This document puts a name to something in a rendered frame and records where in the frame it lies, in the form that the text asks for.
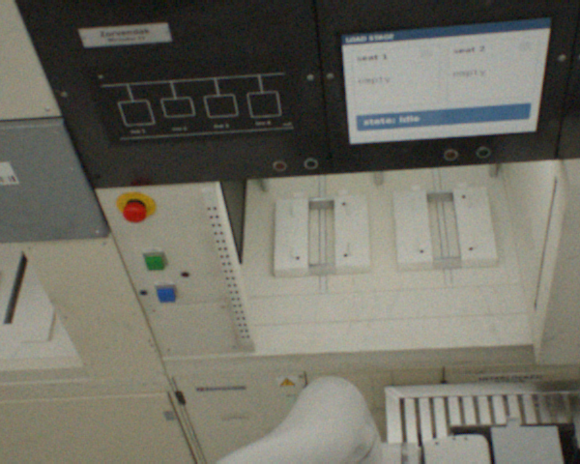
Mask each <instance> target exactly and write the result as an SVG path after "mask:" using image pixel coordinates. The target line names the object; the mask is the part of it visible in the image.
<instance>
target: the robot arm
mask: <svg viewBox="0 0 580 464"><path fill-rule="evenodd" d="M487 442H488V443H489V445H490V446H488V443H487ZM400 446H401V449H400ZM491 461H495V455H494V448H493V439H492V432H491V431H490V430H489V429H488V427H486V426H484V427H483V428H481V429H480V430H478V431H477V432H475V433H473V434H472V435H459V436H449V437H443V438H438V439H433V440H429V441H425V442H423V446H420V449H417V443H385V444H381V441H380V437H379V434H378V431H377V428H376V425H375V423H374V420H373V417H372V416H371V414H370V411H369V409H368V407H367V404H366V402H365V400H364V398H363V396H362V394H361V393H360V391H359V390H358V389H357V388H356V387H355V386H353V385H352V384H351V383H349V382H348V381H346V380H344V379H341V378H337V377H330V376H328V377H322V378H318V379H316V380H314V381H312V382H311V383H309V384H308V385H307V386H306V387H305V388H304V389H303V390H302V391H301V393H300V394H299V395H298V397H297V399H296V400H295V402H294V404H293V406H292V408H291V409H290V411H289V413H288V414H287V416H286V417H285V419H284V420H283V421H282V422H281V423H280V424H279V425H278V426H277V427H276V428H275V429H274V430H273V431H272V432H271V433H269V434H268V435H266V436H265V437H263V438H261V439H259V440H257V441H255V442H253V443H251V444H249V445H246V446H244V447H242V448H240V449H236V450H234V452H232V453H230V454H229V455H227V456H225V457H223V458H222V459H220V461H218V462H217V463H215V464H490V462H491Z"/></svg>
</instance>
